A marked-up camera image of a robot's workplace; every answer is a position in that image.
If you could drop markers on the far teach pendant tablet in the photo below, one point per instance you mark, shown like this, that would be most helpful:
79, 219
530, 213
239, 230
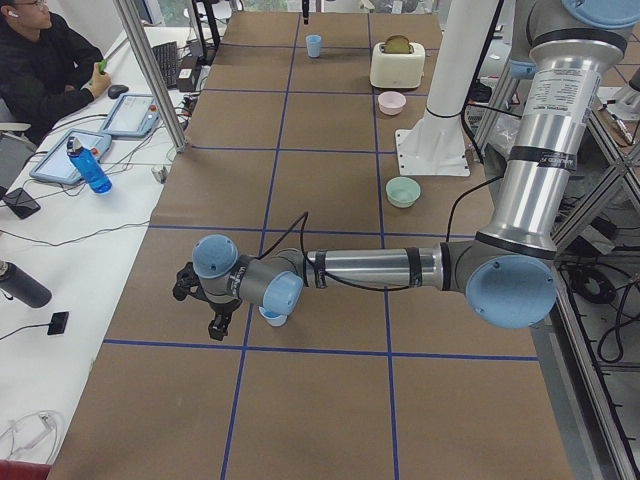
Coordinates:
132, 116

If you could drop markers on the blue cup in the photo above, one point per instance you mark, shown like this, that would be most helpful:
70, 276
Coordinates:
273, 319
313, 45

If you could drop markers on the cream toaster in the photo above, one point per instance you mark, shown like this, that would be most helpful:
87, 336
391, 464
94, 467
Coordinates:
397, 71

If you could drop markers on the black smartphone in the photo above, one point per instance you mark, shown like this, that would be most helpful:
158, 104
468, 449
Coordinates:
21, 203

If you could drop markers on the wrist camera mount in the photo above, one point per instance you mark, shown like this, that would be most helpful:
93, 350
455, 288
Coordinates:
187, 284

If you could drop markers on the clear plastic bag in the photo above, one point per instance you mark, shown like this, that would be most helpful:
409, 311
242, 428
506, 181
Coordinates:
503, 134

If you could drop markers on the black computer mouse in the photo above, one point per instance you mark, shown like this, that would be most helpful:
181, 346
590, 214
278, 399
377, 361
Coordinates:
116, 90

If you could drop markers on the aluminium frame post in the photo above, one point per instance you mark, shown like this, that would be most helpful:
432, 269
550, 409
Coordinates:
142, 50

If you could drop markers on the teach pendant tablet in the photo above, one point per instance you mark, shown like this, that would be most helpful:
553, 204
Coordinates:
56, 167
132, 116

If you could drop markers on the green bowl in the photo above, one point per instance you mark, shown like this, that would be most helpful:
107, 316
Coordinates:
402, 192

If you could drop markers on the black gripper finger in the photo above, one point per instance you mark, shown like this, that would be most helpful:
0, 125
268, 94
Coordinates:
305, 9

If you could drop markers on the dark grey thermos bottle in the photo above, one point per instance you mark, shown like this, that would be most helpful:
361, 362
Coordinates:
23, 287

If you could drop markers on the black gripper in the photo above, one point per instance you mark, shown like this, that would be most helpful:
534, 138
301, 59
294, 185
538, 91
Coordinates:
221, 310

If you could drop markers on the bread slice in toaster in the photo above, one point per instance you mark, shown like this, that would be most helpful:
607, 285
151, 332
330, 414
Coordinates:
397, 44

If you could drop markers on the person in black hoodie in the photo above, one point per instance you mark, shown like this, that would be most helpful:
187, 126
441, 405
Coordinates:
48, 70

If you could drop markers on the brown paper table cover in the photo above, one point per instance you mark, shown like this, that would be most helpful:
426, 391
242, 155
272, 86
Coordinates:
289, 151

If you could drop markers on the pink bowl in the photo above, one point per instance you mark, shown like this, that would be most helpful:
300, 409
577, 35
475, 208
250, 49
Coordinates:
391, 103

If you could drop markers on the blue water bottle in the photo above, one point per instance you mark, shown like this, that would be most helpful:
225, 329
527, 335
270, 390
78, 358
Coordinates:
88, 167

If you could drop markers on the white camera stand post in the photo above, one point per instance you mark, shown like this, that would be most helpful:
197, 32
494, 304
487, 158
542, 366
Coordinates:
435, 146

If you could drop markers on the black keyboard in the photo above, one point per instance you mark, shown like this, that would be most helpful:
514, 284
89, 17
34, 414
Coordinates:
166, 56

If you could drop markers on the small black square device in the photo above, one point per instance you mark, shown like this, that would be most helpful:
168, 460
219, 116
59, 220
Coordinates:
58, 323

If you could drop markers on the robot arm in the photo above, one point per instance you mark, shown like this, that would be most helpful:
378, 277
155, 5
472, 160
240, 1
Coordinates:
504, 272

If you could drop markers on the near teach pendant tablet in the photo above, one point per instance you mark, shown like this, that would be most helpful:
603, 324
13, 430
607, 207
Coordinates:
56, 167

